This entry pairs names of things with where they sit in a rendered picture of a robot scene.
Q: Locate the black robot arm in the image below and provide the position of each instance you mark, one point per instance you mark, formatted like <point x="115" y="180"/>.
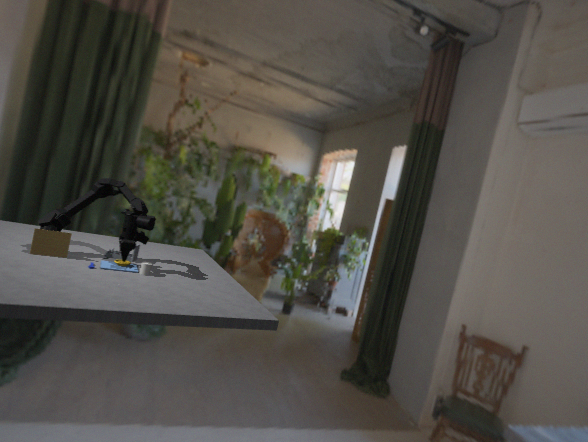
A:
<point x="58" y="219"/>

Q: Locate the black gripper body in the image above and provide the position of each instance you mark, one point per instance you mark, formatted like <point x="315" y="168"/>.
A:
<point x="127" y="237"/>

